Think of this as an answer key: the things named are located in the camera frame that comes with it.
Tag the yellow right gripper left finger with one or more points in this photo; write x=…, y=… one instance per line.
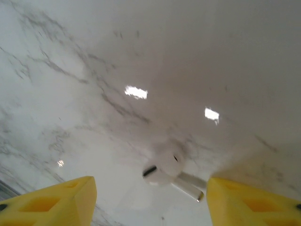
x=70, y=207

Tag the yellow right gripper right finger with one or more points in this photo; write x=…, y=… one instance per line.
x=235, y=212

